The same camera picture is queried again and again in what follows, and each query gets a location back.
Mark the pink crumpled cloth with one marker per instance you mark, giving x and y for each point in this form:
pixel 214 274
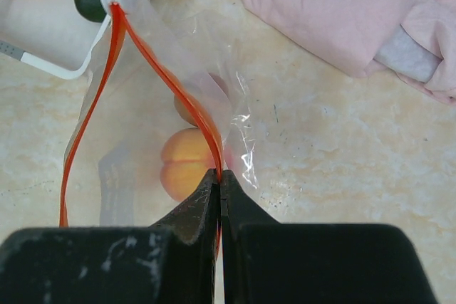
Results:
pixel 414 38

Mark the white perforated plastic basket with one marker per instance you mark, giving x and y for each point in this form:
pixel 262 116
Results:
pixel 50 35

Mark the brown passion fruit toy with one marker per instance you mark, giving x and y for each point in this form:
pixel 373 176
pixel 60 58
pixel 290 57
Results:
pixel 182 110

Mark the clear orange zip bag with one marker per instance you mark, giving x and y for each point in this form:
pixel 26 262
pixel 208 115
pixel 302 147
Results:
pixel 111 171

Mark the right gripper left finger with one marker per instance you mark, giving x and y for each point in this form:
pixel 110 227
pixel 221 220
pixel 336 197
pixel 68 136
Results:
pixel 171 261

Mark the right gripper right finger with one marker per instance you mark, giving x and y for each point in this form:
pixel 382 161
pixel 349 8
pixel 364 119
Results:
pixel 266 261

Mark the peach toy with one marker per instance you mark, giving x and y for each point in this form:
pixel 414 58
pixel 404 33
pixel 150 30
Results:
pixel 186 158

